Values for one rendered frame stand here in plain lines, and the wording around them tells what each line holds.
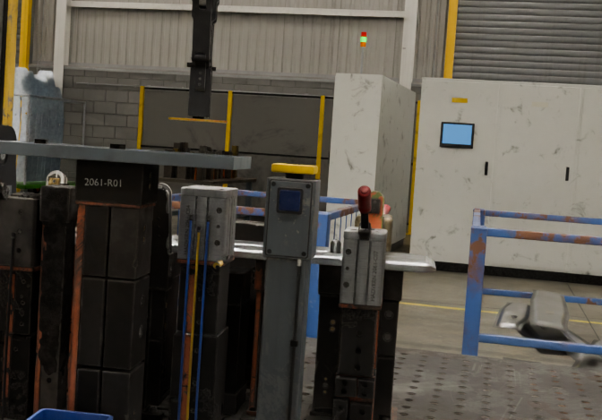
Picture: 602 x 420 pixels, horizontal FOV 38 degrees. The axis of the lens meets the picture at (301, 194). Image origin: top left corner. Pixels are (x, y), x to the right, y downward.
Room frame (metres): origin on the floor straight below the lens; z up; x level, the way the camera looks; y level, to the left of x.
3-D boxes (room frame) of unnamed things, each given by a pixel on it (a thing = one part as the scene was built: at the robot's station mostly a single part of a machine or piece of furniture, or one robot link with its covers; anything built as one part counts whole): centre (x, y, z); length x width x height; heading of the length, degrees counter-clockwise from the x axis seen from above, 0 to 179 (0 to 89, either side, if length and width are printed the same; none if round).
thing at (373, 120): (10.50, -0.83, 1.22); 2.40 x 0.54 x 2.45; 164
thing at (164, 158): (1.29, 0.27, 1.16); 0.37 x 0.14 x 0.02; 83
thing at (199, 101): (1.27, 0.15, 1.25); 0.03 x 0.01 x 0.07; 93
